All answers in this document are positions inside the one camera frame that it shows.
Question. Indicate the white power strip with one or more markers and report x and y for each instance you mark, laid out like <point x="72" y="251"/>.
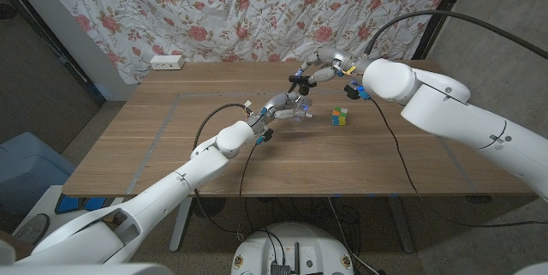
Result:
<point x="167" y="62"/>

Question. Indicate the clear plastic spray bottle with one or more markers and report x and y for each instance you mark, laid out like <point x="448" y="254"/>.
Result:
<point x="303" y="108"/>

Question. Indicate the white floor platform blue pads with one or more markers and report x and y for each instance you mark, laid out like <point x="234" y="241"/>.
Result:
<point x="47" y="200"/>

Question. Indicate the black slanted wall bar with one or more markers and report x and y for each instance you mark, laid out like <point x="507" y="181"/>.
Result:
<point x="77" y="73"/>

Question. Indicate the white robot torso base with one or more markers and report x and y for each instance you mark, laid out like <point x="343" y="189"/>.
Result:
<point x="299" y="240"/>

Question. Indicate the floral print backdrop cloth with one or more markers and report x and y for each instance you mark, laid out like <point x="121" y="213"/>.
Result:
<point x="257" y="9"/>

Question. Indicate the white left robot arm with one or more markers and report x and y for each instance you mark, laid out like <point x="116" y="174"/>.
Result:
<point x="180" y="178"/>

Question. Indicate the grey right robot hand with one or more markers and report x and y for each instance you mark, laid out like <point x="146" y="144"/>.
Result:
<point x="347" y="63"/>

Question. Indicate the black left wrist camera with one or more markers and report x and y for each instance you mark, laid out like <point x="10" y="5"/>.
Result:
<point x="266" y="135"/>

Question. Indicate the white table leg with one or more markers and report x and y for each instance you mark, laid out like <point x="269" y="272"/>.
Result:
<point x="402" y="228"/>
<point x="180" y="228"/>

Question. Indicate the person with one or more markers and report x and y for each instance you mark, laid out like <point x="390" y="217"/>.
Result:
<point x="32" y="230"/>

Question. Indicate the black trigger sprayer head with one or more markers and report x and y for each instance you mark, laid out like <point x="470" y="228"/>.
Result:
<point x="301" y="80"/>

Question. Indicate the black round floor base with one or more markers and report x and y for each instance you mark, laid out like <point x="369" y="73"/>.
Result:
<point x="209" y="207"/>

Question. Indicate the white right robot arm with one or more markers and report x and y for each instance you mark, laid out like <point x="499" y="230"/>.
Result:
<point x="462" y="116"/>

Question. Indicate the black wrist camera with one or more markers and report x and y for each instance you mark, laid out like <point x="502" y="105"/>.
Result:
<point x="353" y="91"/>
<point x="266" y="135"/>

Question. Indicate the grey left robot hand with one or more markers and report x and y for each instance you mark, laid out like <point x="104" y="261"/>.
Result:
<point x="278" y="105"/>

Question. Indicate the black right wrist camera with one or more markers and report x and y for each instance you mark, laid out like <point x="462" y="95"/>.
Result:
<point x="353" y="91"/>

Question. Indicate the blue plastic bin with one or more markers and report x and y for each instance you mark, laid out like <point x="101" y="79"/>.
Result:
<point x="25" y="163"/>

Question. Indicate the multicoloured Rubik's cube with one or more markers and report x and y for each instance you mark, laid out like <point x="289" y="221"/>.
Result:
<point x="339" y="116"/>

